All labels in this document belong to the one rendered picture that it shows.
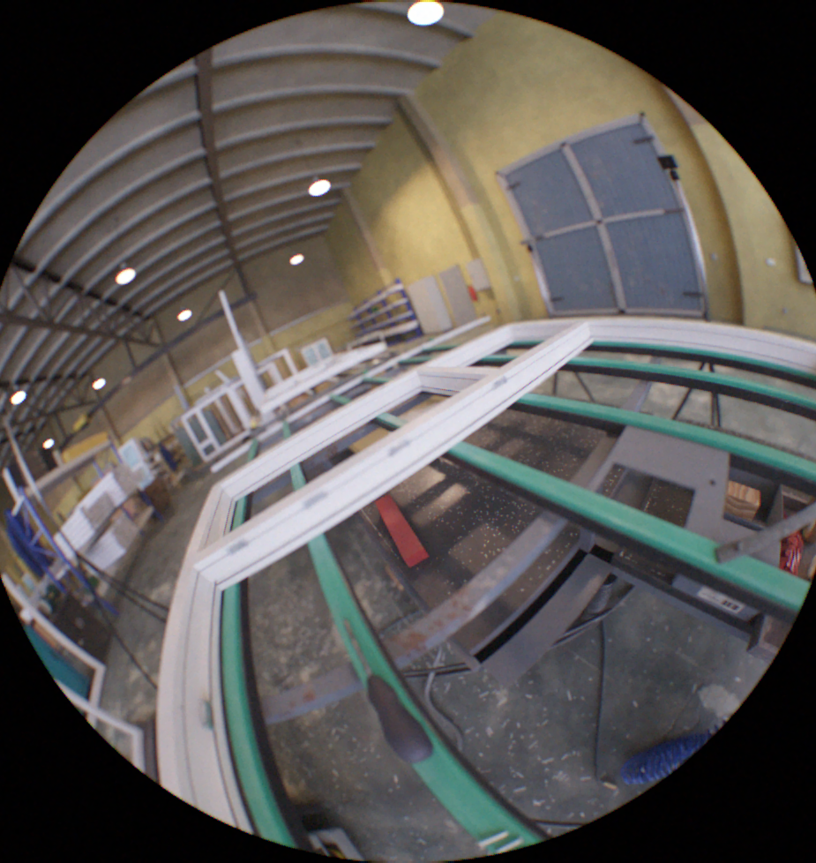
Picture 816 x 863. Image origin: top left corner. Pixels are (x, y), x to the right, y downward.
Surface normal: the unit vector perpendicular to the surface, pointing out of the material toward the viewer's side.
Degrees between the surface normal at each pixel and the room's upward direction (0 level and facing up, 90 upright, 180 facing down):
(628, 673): 0
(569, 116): 90
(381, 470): 90
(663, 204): 90
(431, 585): 0
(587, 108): 90
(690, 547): 0
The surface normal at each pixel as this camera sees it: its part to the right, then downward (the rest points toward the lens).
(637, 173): -0.81, 0.50
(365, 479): 0.47, 0.22
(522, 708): -0.36, -0.84
